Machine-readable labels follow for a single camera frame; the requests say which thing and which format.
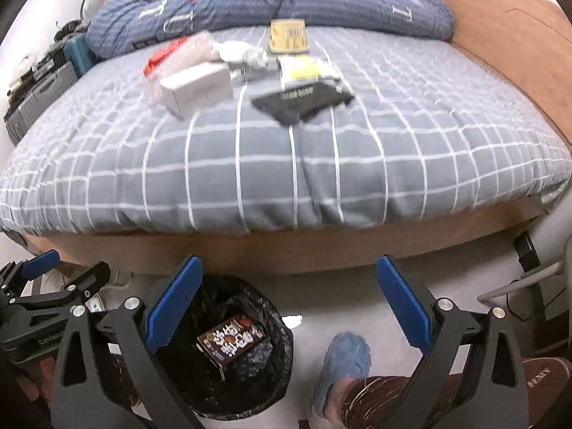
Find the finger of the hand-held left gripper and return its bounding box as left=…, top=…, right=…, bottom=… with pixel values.
left=0, top=250, right=61, bottom=296
left=9, top=261, right=112, bottom=319

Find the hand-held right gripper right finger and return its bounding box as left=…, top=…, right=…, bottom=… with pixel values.
left=376, top=255, right=532, bottom=429

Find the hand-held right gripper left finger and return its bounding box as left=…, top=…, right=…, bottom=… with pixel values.
left=49, top=254, right=205, bottom=429

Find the black bagged trash bin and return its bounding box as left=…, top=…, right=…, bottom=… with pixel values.
left=147, top=272, right=296, bottom=421

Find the red plastic bag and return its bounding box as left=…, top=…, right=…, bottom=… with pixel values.
left=142, top=38, right=191, bottom=82

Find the white tissue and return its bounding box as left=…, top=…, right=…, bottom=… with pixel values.
left=212, top=40, right=269, bottom=66

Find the brown snack packet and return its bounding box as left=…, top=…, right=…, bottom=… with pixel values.
left=196, top=315, right=268, bottom=368

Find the person's blue slipper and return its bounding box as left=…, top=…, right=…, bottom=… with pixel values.
left=310, top=331, right=374, bottom=421

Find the person's left leg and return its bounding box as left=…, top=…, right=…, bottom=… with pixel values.
left=103, top=355, right=144, bottom=412

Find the person's leg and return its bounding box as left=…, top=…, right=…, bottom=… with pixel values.
left=103, top=355, right=144, bottom=412
left=333, top=356, right=572, bottom=429

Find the person's right leg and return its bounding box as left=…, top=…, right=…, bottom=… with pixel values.
left=333, top=356, right=572, bottom=429

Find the black power adapter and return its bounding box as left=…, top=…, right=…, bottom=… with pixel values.
left=512, top=232, right=538, bottom=273

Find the grey checked bed mattress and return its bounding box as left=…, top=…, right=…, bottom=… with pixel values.
left=0, top=24, right=572, bottom=237

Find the grey ribbed suitcase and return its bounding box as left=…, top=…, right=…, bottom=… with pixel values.
left=4, top=60, right=81, bottom=146

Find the blue ribbed suitcase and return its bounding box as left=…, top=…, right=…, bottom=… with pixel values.
left=63, top=36, right=97, bottom=77

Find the white cardboard box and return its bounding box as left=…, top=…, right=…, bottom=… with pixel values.
left=158, top=63, right=235, bottom=119

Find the black flat packet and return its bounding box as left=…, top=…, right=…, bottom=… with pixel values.
left=250, top=80, right=356, bottom=127

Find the dark tangled clutter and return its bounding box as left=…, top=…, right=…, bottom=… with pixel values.
left=53, top=19, right=87, bottom=43

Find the silver grey packet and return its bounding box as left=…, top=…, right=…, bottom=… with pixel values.
left=228, top=60, right=282, bottom=84

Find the clear plastic bag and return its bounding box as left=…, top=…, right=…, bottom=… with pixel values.
left=154, top=31, right=223, bottom=77

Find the yellow white packet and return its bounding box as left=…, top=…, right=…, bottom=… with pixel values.
left=277, top=54, right=342, bottom=92

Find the yellow plastic cup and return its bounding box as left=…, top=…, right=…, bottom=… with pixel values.
left=268, top=19, right=310, bottom=53

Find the blue striped duvet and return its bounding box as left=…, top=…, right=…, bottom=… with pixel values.
left=85, top=0, right=455, bottom=60

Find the wooden bed frame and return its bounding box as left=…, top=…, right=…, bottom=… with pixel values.
left=18, top=0, right=572, bottom=278

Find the white plastic frame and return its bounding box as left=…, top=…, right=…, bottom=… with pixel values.
left=476, top=259, right=566, bottom=322

